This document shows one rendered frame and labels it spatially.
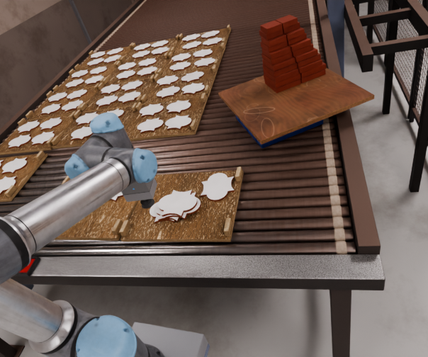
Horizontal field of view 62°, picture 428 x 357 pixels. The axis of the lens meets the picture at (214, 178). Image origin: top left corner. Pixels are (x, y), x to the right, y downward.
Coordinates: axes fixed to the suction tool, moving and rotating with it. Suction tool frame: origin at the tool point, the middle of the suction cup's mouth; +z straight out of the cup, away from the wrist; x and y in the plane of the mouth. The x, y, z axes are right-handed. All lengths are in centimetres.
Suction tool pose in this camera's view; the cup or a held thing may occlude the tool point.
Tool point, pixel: (147, 203)
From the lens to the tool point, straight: 111.7
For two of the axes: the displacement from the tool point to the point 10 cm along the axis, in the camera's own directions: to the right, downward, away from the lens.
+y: -9.7, 1.3, 2.2
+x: -0.8, 6.8, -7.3
